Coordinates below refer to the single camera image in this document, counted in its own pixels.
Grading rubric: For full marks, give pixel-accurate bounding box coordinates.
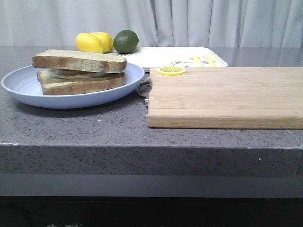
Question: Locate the fried egg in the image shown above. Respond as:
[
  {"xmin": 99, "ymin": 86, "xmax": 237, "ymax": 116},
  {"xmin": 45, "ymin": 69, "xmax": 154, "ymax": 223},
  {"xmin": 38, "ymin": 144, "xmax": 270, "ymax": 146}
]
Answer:
[{"xmin": 48, "ymin": 69, "xmax": 107, "ymax": 79}]

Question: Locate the bread slice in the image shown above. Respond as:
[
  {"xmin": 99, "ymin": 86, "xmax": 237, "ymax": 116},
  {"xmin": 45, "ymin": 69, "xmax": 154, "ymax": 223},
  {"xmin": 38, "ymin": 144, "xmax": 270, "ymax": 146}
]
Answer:
[
  {"xmin": 37, "ymin": 70, "xmax": 126, "ymax": 95},
  {"xmin": 32, "ymin": 49, "xmax": 127, "ymax": 73}
]

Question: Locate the light blue round plate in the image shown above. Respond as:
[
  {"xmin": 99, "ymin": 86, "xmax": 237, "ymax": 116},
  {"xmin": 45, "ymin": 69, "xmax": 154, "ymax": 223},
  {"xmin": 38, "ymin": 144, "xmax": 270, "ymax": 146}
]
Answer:
[{"xmin": 1, "ymin": 63, "xmax": 144, "ymax": 109}]

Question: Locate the white rectangular tray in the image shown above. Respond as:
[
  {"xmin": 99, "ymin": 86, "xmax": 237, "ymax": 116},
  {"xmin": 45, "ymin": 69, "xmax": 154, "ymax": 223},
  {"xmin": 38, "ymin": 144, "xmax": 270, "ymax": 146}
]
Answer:
[{"xmin": 113, "ymin": 47, "xmax": 228, "ymax": 71}]

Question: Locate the lemon slice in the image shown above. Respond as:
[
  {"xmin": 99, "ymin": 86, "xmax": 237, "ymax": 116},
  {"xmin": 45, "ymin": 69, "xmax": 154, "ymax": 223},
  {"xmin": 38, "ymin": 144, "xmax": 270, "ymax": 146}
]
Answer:
[{"xmin": 156, "ymin": 66, "xmax": 186, "ymax": 76}]

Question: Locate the left yellow utensil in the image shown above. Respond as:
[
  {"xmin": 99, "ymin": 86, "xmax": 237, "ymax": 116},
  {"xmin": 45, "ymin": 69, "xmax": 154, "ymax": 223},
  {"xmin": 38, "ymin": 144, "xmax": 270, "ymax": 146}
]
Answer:
[{"xmin": 190, "ymin": 54, "xmax": 203, "ymax": 67}]

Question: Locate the yellow utensil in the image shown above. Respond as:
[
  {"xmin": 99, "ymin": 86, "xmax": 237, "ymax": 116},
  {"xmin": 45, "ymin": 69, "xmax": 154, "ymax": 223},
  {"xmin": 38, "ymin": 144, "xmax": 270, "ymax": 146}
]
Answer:
[
  {"xmin": 190, "ymin": 54, "xmax": 203, "ymax": 67},
  {"xmin": 203, "ymin": 55, "xmax": 217, "ymax": 67}
]

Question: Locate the green lime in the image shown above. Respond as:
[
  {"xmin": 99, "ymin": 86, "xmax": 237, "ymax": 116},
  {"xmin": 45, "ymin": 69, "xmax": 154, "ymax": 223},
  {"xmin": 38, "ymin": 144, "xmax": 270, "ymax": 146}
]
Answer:
[{"xmin": 113, "ymin": 30, "xmax": 139, "ymax": 54}]

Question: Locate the right yellow utensil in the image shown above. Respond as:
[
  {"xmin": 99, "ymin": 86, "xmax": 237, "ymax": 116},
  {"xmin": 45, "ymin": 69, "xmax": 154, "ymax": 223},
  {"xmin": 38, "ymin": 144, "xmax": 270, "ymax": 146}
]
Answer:
[{"xmin": 203, "ymin": 55, "xmax": 217, "ymax": 67}]

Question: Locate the rear yellow lemon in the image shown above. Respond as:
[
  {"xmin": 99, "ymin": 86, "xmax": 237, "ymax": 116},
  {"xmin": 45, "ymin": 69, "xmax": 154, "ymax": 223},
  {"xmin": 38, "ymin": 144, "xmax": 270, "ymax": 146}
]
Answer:
[{"xmin": 90, "ymin": 32, "xmax": 114, "ymax": 53}]

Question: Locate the yellow lemon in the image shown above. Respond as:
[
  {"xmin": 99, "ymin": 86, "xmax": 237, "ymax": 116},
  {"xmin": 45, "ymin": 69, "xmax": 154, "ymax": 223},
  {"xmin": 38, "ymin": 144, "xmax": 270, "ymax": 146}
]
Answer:
[
  {"xmin": 75, "ymin": 33, "xmax": 105, "ymax": 53},
  {"xmin": 90, "ymin": 32, "xmax": 114, "ymax": 53}
]

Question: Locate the white curtain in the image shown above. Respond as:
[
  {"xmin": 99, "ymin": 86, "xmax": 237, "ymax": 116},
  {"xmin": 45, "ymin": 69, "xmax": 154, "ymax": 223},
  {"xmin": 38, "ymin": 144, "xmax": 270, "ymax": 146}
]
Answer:
[{"xmin": 0, "ymin": 0, "xmax": 303, "ymax": 48}]

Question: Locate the wooden cutting board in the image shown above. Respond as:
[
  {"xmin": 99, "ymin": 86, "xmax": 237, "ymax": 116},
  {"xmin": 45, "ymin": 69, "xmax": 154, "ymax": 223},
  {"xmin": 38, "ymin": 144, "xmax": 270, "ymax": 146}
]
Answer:
[{"xmin": 148, "ymin": 67, "xmax": 303, "ymax": 129}]

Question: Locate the front yellow lemon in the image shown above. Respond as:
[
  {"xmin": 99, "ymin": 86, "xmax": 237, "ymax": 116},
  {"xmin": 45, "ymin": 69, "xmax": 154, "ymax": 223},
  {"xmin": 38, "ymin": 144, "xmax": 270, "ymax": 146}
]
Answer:
[{"xmin": 75, "ymin": 33, "xmax": 105, "ymax": 53}]

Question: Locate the metal cutting board handle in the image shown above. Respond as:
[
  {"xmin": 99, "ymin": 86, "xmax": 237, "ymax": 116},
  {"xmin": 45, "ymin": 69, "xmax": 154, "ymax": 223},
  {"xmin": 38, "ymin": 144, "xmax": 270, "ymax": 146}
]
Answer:
[{"xmin": 137, "ymin": 77, "xmax": 151, "ymax": 107}]

